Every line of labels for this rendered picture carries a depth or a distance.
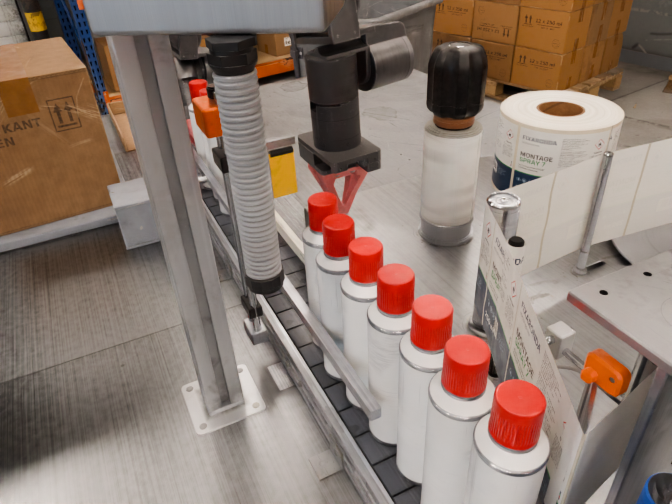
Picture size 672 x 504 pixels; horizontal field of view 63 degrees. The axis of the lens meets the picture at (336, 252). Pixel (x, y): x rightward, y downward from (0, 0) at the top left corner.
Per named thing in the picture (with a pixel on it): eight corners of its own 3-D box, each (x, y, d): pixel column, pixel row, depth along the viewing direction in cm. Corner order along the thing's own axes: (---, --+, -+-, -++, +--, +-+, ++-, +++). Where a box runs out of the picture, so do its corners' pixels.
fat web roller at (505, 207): (511, 330, 71) (534, 202, 60) (483, 342, 69) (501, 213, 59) (488, 310, 74) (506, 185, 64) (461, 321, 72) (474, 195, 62)
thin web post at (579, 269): (589, 273, 80) (621, 153, 69) (579, 277, 79) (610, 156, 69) (579, 266, 81) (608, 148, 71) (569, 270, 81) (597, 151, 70)
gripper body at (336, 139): (342, 136, 72) (338, 80, 68) (382, 164, 64) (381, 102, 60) (297, 148, 70) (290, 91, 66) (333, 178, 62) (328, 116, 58)
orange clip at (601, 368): (627, 394, 37) (635, 371, 36) (606, 405, 36) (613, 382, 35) (592, 366, 39) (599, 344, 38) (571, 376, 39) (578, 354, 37)
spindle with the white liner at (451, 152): (484, 236, 89) (508, 45, 72) (438, 252, 86) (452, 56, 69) (451, 213, 96) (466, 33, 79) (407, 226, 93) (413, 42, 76)
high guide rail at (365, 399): (381, 417, 52) (381, 407, 51) (370, 422, 51) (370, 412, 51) (156, 101, 133) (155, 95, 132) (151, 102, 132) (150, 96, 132)
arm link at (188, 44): (162, 18, 107) (179, 29, 101) (217, 17, 113) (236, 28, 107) (165, 80, 113) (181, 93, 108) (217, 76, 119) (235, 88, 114)
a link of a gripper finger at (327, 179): (348, 191, 76) (344, 127, 71) (374, 213, 71) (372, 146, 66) (304, 205, 74) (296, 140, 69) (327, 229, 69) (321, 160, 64)
